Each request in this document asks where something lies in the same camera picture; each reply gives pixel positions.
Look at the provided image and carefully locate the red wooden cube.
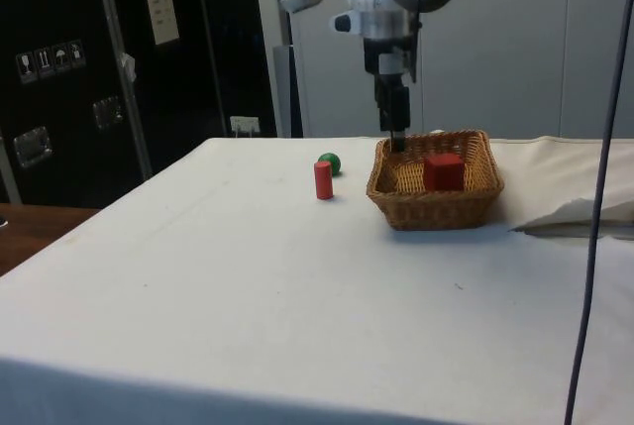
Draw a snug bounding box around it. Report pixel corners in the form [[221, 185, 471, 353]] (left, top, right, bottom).
[[422, 153, 466, 193]]

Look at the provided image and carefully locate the brown wicker basket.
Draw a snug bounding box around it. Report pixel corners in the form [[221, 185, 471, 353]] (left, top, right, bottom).
[[366, 128, 506, 232]]

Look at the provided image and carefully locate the black cabinet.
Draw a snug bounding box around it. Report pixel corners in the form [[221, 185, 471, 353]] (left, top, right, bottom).
[[0, 0, 279, 209]]

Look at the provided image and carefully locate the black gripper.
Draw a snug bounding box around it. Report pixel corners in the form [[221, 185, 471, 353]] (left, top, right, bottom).
[[363, 37, 418, 155]]

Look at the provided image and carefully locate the green ball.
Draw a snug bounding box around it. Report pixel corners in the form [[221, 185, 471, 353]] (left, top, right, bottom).
[[317, 151, 344, 178]]

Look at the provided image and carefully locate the red wooden cylinder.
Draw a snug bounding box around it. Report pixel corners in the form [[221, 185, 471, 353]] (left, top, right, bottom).
[[313, 160, 335, 201]]

